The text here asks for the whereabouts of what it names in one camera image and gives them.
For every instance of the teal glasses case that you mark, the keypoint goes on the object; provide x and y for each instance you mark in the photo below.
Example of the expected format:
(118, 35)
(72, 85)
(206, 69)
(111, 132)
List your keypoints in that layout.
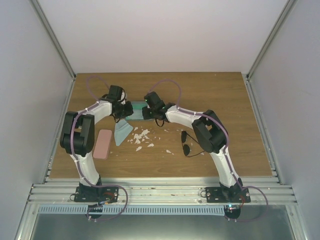
(137, 111)

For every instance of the pink glasses case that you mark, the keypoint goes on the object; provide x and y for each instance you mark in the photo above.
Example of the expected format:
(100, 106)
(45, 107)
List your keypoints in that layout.
(102, 145)

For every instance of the left aluminium frame post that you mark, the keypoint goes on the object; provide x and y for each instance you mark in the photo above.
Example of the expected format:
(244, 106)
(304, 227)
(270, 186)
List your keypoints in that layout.
(51, 34)

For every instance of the aluminium frame post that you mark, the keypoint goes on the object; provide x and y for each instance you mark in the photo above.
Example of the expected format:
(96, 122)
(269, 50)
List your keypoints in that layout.
(289, 4)
(51, 34)

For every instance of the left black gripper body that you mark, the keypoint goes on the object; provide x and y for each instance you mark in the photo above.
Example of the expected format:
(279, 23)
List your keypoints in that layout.
(124, 112)

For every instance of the grey slotted cable duct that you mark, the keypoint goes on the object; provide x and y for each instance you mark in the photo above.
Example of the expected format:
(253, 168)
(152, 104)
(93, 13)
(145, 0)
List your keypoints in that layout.
(195, 210)

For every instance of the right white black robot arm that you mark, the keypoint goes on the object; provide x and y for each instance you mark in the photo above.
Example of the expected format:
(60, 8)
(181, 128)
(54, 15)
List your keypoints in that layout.
(210, 134)

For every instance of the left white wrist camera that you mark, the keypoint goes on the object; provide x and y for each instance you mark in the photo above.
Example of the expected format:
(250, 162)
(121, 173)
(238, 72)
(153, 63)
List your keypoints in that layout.
(123, 97)

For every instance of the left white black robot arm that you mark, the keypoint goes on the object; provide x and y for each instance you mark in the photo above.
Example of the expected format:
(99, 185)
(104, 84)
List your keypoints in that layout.
(77, 136)

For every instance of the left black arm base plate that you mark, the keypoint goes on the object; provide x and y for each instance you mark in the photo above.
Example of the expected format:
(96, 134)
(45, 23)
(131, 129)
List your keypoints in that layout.
(89, 194)

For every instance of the right aluminium frame post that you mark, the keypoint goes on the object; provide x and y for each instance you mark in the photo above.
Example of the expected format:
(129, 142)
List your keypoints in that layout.
(289, 4)

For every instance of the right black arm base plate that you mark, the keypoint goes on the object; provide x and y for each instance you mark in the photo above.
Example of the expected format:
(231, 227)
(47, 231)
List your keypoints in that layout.
(217, 195)

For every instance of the aluminium frame rail front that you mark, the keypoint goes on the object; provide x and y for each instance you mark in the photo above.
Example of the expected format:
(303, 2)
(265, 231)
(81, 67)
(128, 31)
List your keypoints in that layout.
(165, 190)

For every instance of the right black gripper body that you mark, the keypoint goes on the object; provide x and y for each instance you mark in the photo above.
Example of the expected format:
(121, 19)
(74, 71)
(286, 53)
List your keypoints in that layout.
(149, 116)

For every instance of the black aviator sunglasses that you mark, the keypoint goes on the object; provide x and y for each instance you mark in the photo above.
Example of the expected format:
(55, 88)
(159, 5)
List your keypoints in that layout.
(185, 147)

